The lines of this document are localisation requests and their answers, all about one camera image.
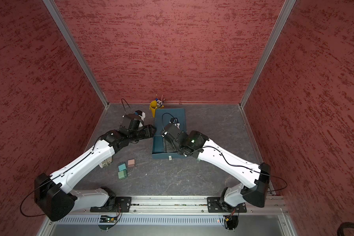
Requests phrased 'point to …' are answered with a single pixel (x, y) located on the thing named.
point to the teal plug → (122, 167)
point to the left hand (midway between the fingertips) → (152, 132)
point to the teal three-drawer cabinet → (162, 147)
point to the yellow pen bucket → (153, 106)
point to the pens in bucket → (159, 103)
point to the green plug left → (122, 174)
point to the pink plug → (131, 163)
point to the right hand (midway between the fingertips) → (171, 145)
